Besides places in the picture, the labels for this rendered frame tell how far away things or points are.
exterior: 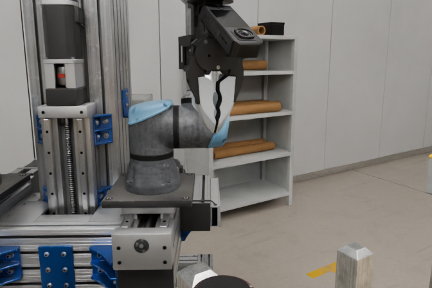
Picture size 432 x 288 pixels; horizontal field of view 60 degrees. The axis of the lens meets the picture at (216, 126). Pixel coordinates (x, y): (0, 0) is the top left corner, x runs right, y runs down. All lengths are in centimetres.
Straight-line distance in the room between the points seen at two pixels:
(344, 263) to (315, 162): 387
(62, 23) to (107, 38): 13
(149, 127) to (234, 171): 279
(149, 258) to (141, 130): 30
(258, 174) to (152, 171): 297
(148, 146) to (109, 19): 40
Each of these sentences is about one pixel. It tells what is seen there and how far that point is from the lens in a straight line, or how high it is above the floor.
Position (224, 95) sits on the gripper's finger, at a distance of 58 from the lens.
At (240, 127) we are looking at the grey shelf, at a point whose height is 70.
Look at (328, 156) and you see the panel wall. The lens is 457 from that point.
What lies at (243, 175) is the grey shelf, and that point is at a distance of 379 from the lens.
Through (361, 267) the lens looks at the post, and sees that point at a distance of 58.
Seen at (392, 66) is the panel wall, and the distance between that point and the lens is 527.
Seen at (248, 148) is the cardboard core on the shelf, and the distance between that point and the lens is 337.
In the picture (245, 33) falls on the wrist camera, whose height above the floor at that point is 142.
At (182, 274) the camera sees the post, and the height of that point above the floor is 117.
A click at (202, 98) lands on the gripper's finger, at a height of 133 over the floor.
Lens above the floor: 139
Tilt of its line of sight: 11 degrees down
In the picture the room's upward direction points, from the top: straight up
